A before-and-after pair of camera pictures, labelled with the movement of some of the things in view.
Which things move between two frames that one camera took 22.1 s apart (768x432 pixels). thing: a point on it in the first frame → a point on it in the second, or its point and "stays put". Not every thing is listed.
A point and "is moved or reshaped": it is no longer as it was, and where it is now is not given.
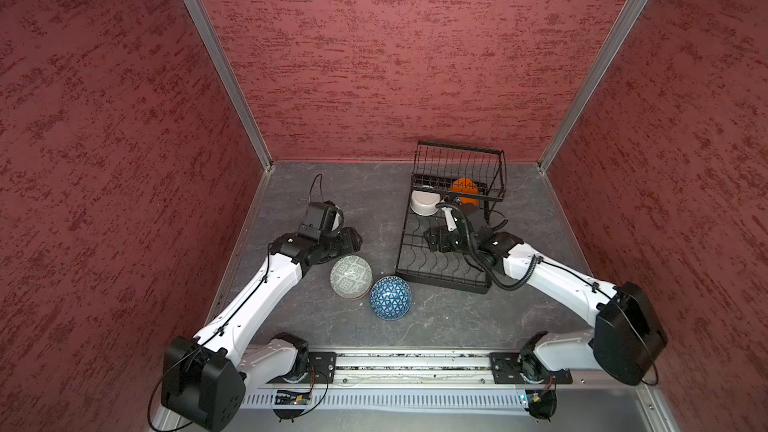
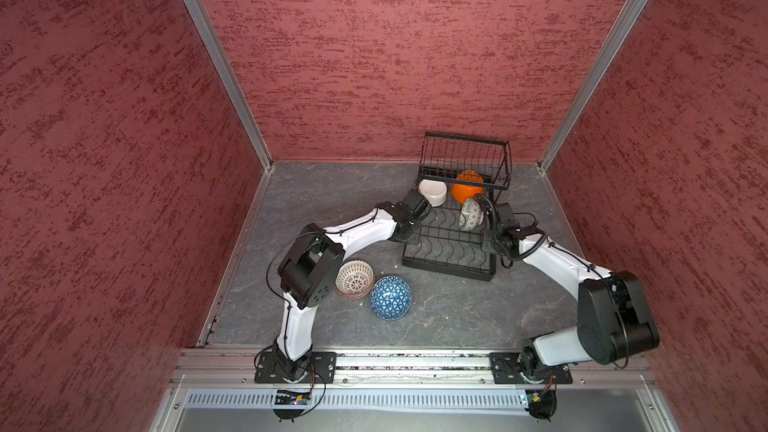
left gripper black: x=349 y=236 → x=415 y=226
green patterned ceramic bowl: x=351 y=277 is moved or reshaped
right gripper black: x=443 y=233 → x=500 y=252
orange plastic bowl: x=465 y=185 is moved or reshaped
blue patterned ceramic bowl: x=391 y=298 stays put
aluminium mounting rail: x=572 y=369 stays put
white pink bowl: x=423 y=203 is moved or reshaped
